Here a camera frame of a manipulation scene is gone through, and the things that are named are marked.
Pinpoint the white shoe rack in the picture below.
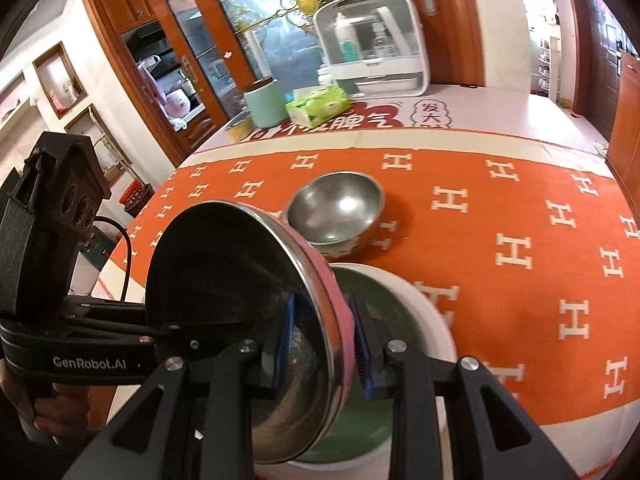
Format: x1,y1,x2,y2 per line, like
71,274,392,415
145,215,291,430
532,22,561,103

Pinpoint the red basket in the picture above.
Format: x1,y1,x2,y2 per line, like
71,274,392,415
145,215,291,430
119,180,152,209

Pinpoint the wooden kitchen cabinet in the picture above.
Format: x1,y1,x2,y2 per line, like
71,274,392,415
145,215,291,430
92,0,226,161

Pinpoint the green tissue pack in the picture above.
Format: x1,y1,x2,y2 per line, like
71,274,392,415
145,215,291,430
285,85,350,128

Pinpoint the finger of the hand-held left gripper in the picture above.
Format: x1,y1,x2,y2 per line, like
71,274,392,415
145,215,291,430
65,310,201,356
62,294,148,318

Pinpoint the wood framed glass sliding door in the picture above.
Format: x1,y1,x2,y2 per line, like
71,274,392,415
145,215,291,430
80,0,486,171

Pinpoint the wooden wall frame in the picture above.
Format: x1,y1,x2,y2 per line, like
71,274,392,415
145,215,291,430
32,41,88,120
64,105,132,186

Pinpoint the glass jar with yellow contents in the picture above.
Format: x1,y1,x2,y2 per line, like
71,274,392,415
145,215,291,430
225,110,253,143

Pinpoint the plain white plate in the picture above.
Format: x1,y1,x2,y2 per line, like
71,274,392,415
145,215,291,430
252,260,458,480

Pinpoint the black cable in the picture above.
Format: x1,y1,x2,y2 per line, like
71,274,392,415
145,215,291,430
92,216,133,303

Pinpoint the white bottle with green label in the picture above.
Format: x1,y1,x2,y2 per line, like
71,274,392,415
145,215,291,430
334,12,362,63

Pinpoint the wooden wall cabinet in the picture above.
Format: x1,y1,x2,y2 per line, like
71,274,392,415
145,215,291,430
607,52,640,201

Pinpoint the person's left hand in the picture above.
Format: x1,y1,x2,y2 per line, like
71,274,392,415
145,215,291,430
0,360,108,443

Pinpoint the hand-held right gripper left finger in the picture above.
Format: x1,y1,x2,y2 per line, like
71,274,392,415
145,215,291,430
62,294,301,480

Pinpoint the clear plastic bottle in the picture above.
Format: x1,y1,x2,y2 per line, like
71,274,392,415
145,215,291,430
372,20,393,58

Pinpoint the pink white kitchen appliance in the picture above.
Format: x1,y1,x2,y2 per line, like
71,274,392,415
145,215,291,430
160,87,193,128

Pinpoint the white clear storage box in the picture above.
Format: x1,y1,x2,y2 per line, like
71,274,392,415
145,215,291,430
312,0,431,97

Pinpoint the mint green canister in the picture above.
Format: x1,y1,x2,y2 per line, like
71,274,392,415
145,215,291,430
243,76,287,129

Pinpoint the dark wooden door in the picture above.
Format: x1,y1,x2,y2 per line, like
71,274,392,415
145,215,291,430
570,0,640,141

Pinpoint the green plate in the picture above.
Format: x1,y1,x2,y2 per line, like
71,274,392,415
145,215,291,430
290,265,416,463

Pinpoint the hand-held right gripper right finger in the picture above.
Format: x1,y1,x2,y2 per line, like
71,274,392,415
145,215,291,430
347,294,583,480

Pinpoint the orange patterned tablecloth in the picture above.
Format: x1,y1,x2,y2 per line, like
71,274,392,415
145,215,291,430
120,147,640,431

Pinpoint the pink steel bowl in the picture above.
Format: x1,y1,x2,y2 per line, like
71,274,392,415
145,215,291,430
145,200,357,466

